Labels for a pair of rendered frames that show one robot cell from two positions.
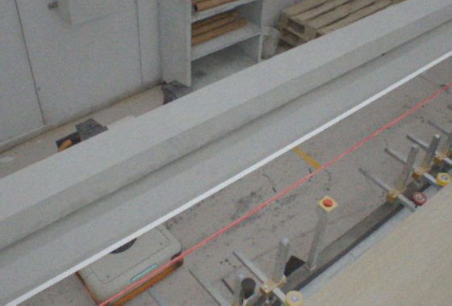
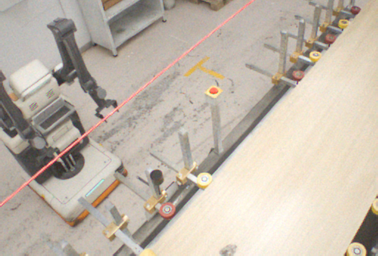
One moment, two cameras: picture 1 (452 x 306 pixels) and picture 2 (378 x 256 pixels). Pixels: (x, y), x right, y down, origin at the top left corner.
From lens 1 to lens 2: 61 cm
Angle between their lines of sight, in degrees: 5
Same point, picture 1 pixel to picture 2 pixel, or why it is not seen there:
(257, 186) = (176, 102)
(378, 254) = (271, 127)
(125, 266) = (79, 187)
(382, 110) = (263, 25)
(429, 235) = (311, 102)
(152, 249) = (98, 167)
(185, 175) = not seen: outside the picture
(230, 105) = not seen: outside the picture
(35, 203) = not seen: outside the picture
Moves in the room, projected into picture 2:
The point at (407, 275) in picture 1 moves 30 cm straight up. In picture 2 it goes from (298, 139) to (306, 100)
